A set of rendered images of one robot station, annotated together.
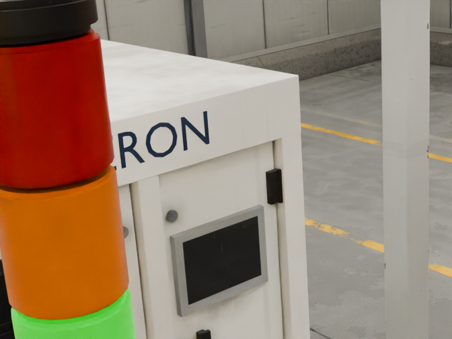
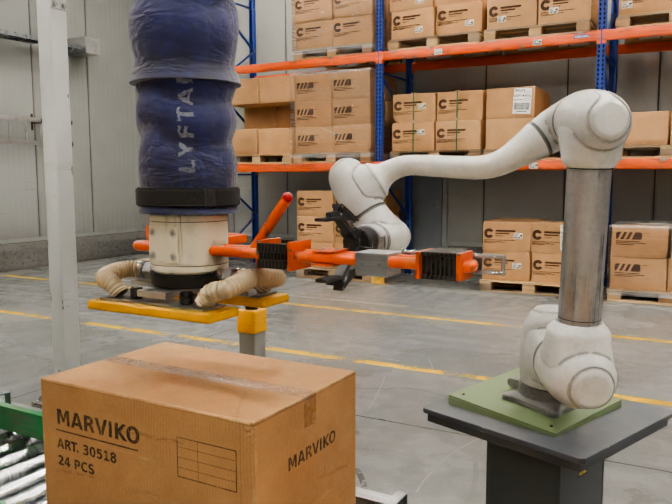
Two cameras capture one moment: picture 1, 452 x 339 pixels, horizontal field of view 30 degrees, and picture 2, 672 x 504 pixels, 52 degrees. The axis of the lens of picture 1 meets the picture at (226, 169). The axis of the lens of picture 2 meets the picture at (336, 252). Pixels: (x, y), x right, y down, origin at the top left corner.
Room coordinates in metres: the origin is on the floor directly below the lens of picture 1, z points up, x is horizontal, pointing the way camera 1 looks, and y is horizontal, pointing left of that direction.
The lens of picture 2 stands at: (-1.70, -0.47, 1.40)
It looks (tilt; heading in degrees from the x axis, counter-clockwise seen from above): 6 degrees down; 336
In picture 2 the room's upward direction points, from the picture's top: straight up
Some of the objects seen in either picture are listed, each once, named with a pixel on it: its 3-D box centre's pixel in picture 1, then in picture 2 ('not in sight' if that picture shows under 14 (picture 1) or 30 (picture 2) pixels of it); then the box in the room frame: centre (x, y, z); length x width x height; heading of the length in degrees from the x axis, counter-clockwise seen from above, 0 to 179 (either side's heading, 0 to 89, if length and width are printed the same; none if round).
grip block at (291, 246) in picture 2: not in sight; (283, 253); (-0.36, -0.94, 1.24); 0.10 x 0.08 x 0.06; 127
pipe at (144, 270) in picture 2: not in sight; (190, 276); (-0.16, -0.79, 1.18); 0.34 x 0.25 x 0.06; 37
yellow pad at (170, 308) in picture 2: not in sight; (161, 300); (-0.22, -0.71, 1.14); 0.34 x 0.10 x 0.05; 37
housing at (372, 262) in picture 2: not in sight; (378, 262); (-0.53, -1.07, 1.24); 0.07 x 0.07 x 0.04; 37
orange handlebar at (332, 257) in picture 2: not in sight; (293, 247); (-0.24, -1.00, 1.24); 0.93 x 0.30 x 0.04; 37
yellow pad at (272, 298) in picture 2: not in sight; (217, 288); (-0.10, -0.87, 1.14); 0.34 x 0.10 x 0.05; 37
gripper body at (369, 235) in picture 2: not in sight; (355, 244); (-0.19, -1.19, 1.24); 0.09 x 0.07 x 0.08; 127
